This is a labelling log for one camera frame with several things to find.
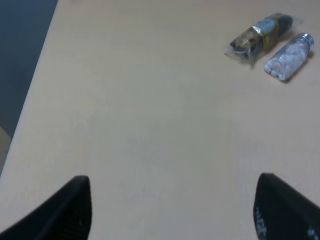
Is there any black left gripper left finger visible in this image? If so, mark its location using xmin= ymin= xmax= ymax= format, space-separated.
xmin=0 ymin=175 xmax=93 ymax=240

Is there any clear-wrapped snack packet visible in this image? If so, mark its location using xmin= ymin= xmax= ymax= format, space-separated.
xmin=224 ymin=12 xmax=303 ymax=67

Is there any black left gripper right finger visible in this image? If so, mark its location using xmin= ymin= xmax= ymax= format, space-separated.
xmin=253 ymin=173 xmax=320 ymax=240

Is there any clear bottle of white pills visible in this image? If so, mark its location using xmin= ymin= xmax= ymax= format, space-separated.
xmin=264 ymin=33 xmax=315 ymax=82

